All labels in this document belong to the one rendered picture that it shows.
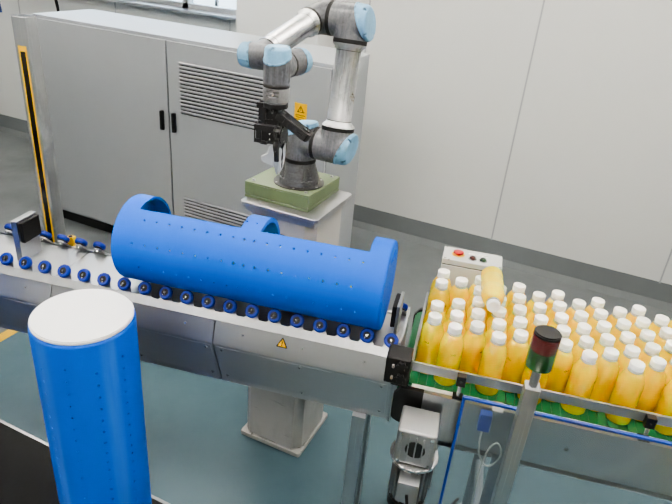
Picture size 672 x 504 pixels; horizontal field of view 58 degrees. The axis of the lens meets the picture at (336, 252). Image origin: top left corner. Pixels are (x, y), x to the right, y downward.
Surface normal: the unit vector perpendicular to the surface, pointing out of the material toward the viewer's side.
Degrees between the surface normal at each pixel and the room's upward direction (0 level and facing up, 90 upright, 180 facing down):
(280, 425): 90
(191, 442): 0
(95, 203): 90
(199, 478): 0
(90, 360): 90
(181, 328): 70
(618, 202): 90
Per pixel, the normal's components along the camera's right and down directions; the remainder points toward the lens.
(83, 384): 0.27, 0.46
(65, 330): 0.08, -0.88
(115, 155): -0.42, 0.39
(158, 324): -0.21, 0.11
